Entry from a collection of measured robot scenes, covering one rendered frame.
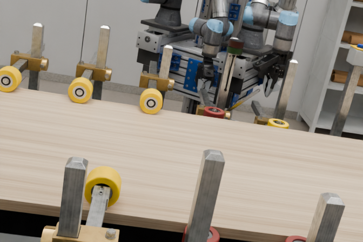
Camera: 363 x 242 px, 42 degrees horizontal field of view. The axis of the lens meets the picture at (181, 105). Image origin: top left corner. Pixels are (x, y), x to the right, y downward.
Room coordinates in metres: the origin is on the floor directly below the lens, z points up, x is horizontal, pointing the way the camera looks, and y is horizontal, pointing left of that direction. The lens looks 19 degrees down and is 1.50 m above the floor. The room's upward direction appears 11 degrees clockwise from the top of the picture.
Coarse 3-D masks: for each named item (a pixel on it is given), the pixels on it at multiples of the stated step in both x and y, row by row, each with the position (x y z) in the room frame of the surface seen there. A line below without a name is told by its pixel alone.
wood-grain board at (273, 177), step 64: (0, 128) 1.24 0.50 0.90; (64, 128) 1.32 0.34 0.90; (128, 128) 1.42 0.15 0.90; (192, 128) 1.52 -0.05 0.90; (256, 128) 1.64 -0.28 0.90; (0, 192) 0.92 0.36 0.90; (128, 192) 1.02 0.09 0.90; (192, 192) 1.08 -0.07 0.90; (256, 192) 1.15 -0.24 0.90; (320, 192) 1.22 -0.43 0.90
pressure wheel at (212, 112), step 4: (208, 108) 1.74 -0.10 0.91; (212, 108) 1.76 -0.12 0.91; (216, 108) 1.76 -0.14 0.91; (204, 112) 1.72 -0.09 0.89; (208, 112) 1.71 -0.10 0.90; (212, 112) 1.70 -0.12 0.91; (216, 112) 1.71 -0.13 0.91; (220, 112) 1.72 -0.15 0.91; (224, 112) 1.73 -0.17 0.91; (208, 116) 1.70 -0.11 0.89; (212, 116) 1.70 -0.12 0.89; (216, 116) 1.70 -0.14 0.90; (220, 116) 1.71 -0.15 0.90
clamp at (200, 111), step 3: (198, 105) 1.86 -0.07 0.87; (198, 108) 1.83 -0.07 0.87; (201, 108) 1.84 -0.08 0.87; (204, 108) 1.84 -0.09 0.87; (198, 111) 1.82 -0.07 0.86; (201, 111) 1.83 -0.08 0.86; (225, 111) 1.86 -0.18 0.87; (228, 111) 1.86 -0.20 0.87; (198, 114) 1.83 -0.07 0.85; (201, 114) 1.83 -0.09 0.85; (225, 114) 1.84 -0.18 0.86; (228, 114) 1.85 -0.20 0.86; (225, 117) 1.83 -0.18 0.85; (228, 117) 1.84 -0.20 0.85
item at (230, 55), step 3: (231, 39) 1.80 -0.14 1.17; (234, 39) 1.82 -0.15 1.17; (237, 39) 1.83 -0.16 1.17; (240, 42) 1.79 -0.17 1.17; (243, 42) 1.80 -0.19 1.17; (228, 45) 1.80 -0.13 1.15; (237, 48) 1.78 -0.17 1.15; (228, 54) 1.84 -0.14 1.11; (231, 54) 1.79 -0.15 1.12; (228, 57) 1.84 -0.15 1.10; (231, 57) 1.84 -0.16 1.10; (234, 57) 1.84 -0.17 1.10; (231, 63) 1.81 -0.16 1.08; (231, 66) 1.82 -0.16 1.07; (228, 75) 1.83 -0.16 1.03; (228, 78) 1.83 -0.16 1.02; (225, 90) 1.84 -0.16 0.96
